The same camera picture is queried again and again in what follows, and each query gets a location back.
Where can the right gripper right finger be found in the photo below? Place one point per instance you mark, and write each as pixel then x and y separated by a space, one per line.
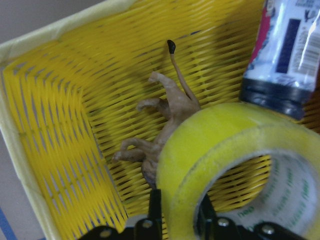
pixel 206 213

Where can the yellow tape roll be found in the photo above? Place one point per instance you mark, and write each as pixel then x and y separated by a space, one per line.
pixel 223 136

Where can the toy lion figure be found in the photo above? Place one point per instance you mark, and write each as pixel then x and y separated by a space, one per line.
pixel 179 105

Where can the small blue labelled bottle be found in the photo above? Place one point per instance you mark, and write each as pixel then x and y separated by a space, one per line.
pixel 283 68

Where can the yellow plastic basket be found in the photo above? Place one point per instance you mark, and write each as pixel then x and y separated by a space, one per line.
pixel 69 96

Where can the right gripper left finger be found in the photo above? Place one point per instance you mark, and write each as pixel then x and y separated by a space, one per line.
pixel 155 206

